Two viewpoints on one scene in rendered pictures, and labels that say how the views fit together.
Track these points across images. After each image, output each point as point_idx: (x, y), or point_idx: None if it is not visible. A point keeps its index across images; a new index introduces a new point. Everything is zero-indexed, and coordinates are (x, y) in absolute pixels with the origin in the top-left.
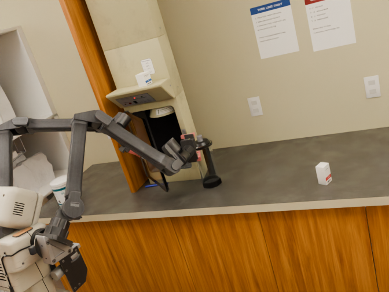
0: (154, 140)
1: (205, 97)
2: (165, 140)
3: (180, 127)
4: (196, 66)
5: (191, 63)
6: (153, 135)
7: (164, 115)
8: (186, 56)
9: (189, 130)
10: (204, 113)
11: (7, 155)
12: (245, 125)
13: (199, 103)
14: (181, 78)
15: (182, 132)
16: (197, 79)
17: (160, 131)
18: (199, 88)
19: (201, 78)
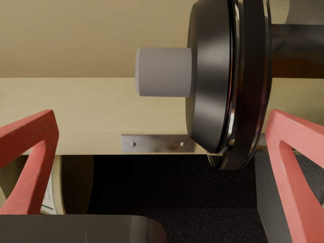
0: (186, 209)
1: (126, 20)
2: (200, 173)
3: (109, 153)
4: (38, 22)
5: (31, 33)
6: (169, 207)
7: (57, 192)
8: (12, 41)
9: (146, 108)
10: (171, 37)
11: None
12: None
13: (143, 44)
14: (72, 71)
15: (142, 153)
16: (74, 31)
17: (168, 180)
18: (100, 30)
19: (73, 17)
